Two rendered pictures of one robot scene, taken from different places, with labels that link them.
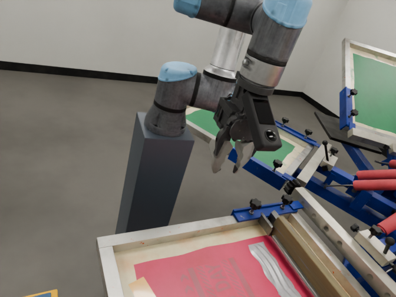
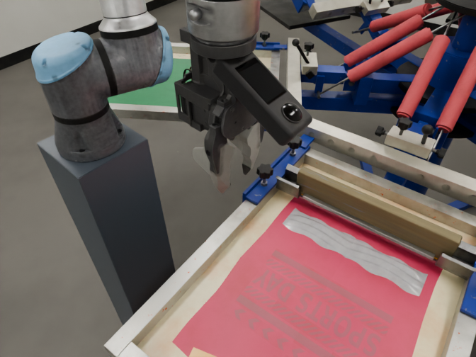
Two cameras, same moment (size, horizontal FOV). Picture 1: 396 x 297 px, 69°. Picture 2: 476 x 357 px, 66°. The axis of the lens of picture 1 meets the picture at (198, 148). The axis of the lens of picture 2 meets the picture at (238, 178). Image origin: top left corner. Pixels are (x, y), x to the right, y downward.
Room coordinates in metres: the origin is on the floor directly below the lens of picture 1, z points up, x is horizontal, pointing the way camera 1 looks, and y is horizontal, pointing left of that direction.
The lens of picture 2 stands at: (0.16, 0.05, 1.72)
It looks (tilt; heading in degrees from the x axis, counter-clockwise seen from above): 43 degrees down; 340
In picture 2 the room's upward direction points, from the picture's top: straight up
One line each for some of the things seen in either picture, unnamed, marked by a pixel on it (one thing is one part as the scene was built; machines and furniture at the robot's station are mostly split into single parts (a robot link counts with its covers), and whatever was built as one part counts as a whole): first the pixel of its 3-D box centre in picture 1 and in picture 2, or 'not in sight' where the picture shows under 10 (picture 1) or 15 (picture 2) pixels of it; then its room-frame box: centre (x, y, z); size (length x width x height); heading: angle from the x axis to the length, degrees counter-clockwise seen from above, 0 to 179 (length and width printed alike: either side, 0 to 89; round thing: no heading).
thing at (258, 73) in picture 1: (260, 70); (221, 14); (0.54, -0.06, 1.58); 0.08 x 0.08 x 0.05
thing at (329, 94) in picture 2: (302, 177); (287, 98); (1.38, -0.60, 0.90); 1.24 x 0.06 x 0.06; 64
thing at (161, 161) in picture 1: (138, 233); (139, 280); (0.92, 0.14, 0.60); 0.18 x 0.18 x 1.20; 29
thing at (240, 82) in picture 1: (244, 107); (219, 82); (0.55, -0.06, 1.50); 0.09 x 0.08 x 0.12; 29
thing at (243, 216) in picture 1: (264, 215); (278, 175); (0.88, -0.33, 0.98); 0.30 x 0.05 x 0.07; 124
